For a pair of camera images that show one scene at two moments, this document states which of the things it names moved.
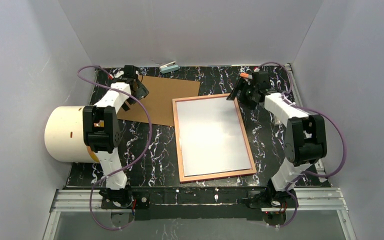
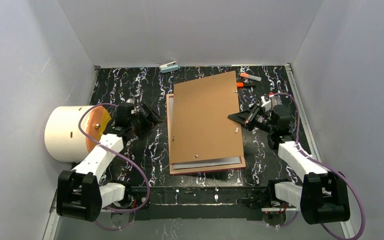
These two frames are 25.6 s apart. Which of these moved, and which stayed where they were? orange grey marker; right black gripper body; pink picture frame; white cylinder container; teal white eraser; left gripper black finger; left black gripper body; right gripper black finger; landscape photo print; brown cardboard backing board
Moved: brown cardboard backing board; left black gripper body; pink picture frame; left gripper black finger; landscape photo print; right black gripper body; right gripper black finger
Stayed: white cylinder container; teal white eraser; orange grey marker
